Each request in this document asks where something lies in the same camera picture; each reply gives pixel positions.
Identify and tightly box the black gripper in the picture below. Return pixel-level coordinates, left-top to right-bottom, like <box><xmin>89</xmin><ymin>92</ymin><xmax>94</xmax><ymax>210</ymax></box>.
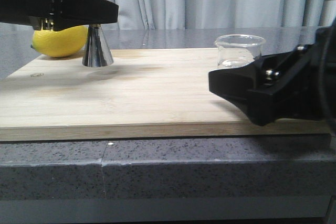
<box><xmin>1</xmin><ymin>0</ymin><xmax>119</xmax><ymax>31</ymax></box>
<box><xmin>208</xmin><ymin>21</ymin><xmax>335</xmax><ymax>134</ymax></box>

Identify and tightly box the yellow lemon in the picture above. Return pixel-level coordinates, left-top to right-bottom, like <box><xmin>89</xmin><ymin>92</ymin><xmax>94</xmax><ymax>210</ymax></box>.
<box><xmin>31</xmin><ymin>26</ymin><xmax>88</xmax><ymax>58</ymax></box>

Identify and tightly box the clear glass beaker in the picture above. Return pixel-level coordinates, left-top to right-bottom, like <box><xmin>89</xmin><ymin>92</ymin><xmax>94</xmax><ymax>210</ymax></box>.
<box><xmin>214</xmin><ymin>34</ymin><xmax>266</xmax><ymax>69</ymax></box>

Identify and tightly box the wooden cutting board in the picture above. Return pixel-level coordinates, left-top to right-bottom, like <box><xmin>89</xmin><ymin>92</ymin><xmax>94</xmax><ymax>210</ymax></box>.
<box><xmin>1</xmin><ymin>48</ymin><xmax>329</xmax><ymax>141</ymax></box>

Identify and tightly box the steel double jigger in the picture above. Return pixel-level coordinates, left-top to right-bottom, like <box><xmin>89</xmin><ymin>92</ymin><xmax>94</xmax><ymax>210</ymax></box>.
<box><xmin>81</xmin><ymin>0</ymin><xmax>114</xmax><ymax>68</ymax></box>

